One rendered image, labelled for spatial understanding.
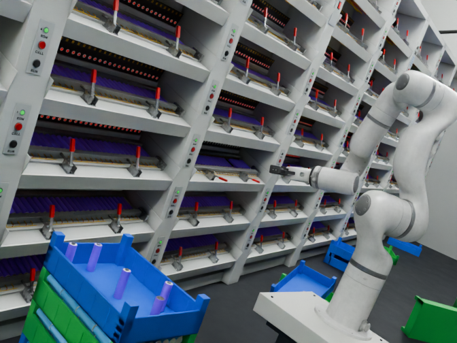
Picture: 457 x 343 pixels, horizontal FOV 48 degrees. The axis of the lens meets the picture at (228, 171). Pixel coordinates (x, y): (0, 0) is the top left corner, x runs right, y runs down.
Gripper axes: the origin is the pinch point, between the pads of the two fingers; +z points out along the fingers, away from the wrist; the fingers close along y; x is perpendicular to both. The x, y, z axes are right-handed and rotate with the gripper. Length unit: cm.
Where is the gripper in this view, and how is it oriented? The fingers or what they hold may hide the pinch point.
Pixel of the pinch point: (277, 169)
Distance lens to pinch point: 201.4
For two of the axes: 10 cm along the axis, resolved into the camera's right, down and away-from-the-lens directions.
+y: 5.1, 0.4, 8.6
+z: -8.4, -1.7, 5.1
